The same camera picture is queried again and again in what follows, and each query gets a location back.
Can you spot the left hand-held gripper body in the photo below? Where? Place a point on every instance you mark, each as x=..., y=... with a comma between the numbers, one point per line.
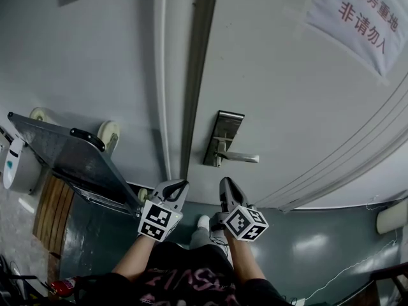
x=159, y=220

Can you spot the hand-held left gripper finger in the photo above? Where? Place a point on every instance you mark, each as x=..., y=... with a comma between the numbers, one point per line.
x=159, y=187
x=184, y=198

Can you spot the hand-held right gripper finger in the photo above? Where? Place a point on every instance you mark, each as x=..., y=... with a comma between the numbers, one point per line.
x=222, y=191
x=240, y=199

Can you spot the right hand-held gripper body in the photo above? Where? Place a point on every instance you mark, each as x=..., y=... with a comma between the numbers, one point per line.
x=245, y=223

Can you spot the white door with metal handle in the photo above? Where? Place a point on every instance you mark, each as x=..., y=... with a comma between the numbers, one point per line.
x=303, y=107

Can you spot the person's right forearm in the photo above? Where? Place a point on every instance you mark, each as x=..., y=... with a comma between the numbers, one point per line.
x=243, y=260

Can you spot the person's left forearm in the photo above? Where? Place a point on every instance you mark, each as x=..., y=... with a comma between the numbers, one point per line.
x=134, y=260

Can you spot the person's white shoe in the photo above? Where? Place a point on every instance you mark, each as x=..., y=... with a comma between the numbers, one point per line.
x=204, y=222

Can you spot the person's grey trouser leg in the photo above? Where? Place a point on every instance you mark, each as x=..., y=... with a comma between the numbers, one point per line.
x=200, y=238

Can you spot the person's black printed shirt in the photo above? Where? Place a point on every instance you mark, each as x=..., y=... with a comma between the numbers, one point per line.
x=191, y=276

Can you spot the grey metal platform trolley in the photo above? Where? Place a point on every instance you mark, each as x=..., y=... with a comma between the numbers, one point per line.
x=79, y=158

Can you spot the wooden plank ramp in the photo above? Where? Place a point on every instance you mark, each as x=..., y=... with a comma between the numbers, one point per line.
x=52, y=215

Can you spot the red fire extinguisher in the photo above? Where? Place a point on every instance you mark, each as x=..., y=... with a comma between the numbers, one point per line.
x=63, y=286

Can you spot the large white toilet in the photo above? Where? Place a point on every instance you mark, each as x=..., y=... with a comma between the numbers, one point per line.
x=19, y=171

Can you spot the white cylindrical roll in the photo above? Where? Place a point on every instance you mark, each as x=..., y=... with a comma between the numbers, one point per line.
x=392, y=217

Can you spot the white paper sign red print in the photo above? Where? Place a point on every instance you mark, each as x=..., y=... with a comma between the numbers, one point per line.
x=357, y=18

